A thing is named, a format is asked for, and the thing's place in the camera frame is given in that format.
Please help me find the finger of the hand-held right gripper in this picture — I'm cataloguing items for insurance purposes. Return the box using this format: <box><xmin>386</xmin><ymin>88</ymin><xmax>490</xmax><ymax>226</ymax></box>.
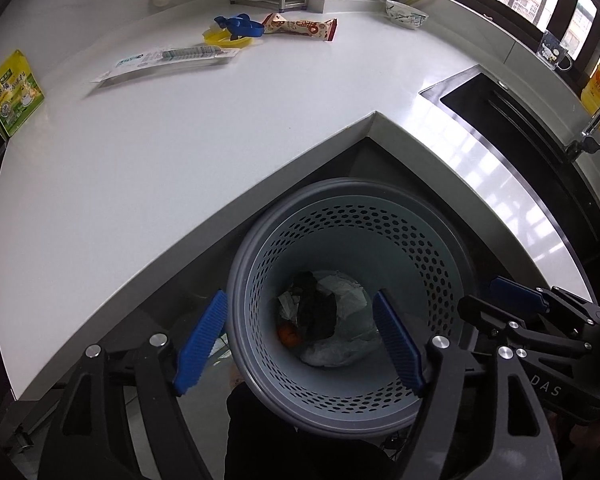
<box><xmin>489</xmin><ymin>276</ymin><xmax>600</xmax><ymax>333</ymax></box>
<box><xmin>457</xmin><ymin>296</ymin><xmax>593</xmax><ymax>356</ymax></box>

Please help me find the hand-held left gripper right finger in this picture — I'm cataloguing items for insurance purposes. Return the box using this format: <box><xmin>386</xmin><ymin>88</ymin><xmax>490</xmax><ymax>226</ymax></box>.
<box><xmin>371</xmin><ymin>290</ymin><xmax>563</xmax><ymax>480</ymax></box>

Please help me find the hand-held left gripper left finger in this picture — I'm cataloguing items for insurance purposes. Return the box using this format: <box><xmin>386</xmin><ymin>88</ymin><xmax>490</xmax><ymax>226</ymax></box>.
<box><xmin>37</xmin><ymin>289</ymin><xmax>229</xmax><ymax>480</ymax></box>

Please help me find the clear plastic bag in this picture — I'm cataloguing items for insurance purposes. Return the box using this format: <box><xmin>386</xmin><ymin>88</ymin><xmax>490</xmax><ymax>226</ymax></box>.
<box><xmin>300</xmin><ymin>325</ymin><xmax>383</xmax><ymax>368</ymax></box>

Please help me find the white paper bag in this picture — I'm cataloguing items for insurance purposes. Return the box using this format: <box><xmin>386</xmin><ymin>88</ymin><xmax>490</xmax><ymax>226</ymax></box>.
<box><xmin>315</xmin><ymin>270</ymin><xmax>371</xmax><ymax>322</ymax></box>

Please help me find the black cloth glove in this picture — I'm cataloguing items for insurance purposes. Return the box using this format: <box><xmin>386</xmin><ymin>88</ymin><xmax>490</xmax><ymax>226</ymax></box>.
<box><xmin>290</xmin><ymin>271</ymin><xmax>338</xmax><ymax>341</ymax></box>

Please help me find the grey perforated waste bin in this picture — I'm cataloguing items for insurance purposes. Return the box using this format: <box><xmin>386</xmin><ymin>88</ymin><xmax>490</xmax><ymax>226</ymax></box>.
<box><xmin>225</xmin><ymin>177</ymin><xmax>476</xmax><ymax>436</ymax></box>

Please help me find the black kitchen sink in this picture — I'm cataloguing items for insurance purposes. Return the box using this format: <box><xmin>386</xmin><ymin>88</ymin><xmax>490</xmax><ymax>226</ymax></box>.
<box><xmin>420</xmin><ymin>65</ymin><xmax>600</xmax><ymax>271</ymax></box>

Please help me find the clear glass mug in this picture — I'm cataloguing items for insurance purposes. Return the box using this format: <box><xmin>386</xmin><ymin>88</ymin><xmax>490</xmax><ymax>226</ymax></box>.
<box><xmin>536</xmin><ymin>30</ymin><xmax>575</xmax><ymax>73</ymax></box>

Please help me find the toothbrush blister package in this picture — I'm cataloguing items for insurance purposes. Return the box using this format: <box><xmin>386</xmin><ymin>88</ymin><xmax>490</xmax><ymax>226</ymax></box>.
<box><xmin>91</xmin><ymin>45</ymin><xmax>242</xmax><ymax>83</ymax></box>

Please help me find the white patterned bowl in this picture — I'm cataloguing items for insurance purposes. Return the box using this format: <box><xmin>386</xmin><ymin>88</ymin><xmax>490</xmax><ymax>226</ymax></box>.
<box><xmin>385</xmin><ymin>0</ymin><xmax>429</xmax><ymax>30</ymax></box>

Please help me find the yellow green spout pouch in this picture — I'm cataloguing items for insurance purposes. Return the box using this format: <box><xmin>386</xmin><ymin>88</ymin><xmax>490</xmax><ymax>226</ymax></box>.
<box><xmin>0</xmin><ymin>50</ymin><xmax>46</xmax><ymax>138</ymax></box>

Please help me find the red-white snack wrapper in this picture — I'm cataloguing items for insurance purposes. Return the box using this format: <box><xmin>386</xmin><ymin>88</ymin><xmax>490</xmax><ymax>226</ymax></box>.
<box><xmin>261</xmin><ymin>12</ymin><xmax>339</xmax><ymax>42</ymax></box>

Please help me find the yellow plastic ring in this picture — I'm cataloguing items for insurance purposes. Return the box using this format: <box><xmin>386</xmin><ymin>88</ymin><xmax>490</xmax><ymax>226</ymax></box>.
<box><xmin>202</xmin><ymin>30</ymin><xmax>253</xmax><ymax>51</ymax></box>

